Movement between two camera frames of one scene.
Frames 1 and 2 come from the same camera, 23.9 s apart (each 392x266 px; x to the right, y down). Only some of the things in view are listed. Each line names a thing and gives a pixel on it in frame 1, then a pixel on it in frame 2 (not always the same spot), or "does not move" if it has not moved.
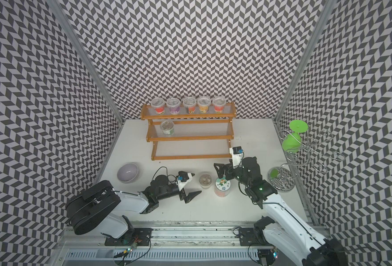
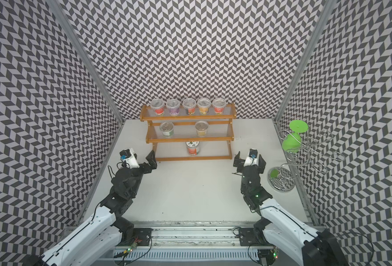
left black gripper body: x=173 y=191 → x=138 y=174
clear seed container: x=189 y=103 does not move
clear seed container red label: x=158 y=104 does not move
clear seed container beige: x=205 y=180 → x=201 y=127
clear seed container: x=219 y=102 does not move
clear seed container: x=174 y=103 does not move
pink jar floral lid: x=222 y=187 → x=192 y=147
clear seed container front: x=167 y=127 does not move
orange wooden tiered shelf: x=190 y=131 does not move
